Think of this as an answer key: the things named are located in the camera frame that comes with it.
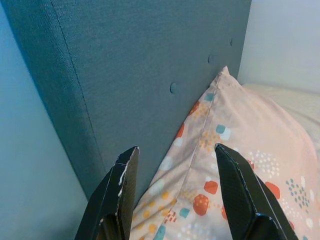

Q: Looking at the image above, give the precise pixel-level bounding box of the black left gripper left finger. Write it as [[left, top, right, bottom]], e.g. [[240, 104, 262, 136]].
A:
[[74, 146, 140, 240]]

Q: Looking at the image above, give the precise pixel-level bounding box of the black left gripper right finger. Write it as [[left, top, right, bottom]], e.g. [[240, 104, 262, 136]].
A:
[[214, 142, 298, 240]]

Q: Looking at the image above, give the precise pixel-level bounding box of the pink patterned pillow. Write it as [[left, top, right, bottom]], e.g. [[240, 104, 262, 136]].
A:
[[131, 65, 320, 240]]

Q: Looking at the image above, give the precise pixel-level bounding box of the teal fabric headboard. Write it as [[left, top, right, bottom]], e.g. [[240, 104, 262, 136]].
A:
[[0, 0, 252, 202]]

